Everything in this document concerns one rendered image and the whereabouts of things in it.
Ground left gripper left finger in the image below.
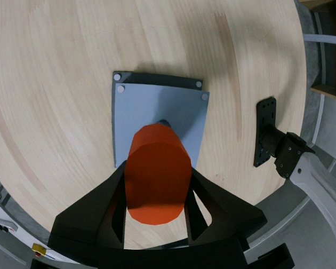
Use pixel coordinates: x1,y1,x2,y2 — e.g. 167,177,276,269
51,160,127,249

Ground orange-red cylinder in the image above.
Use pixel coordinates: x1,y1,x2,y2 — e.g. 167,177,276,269
124,123,192,225

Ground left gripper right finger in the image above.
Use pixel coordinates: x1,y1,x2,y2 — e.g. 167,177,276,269
184,167,268,247

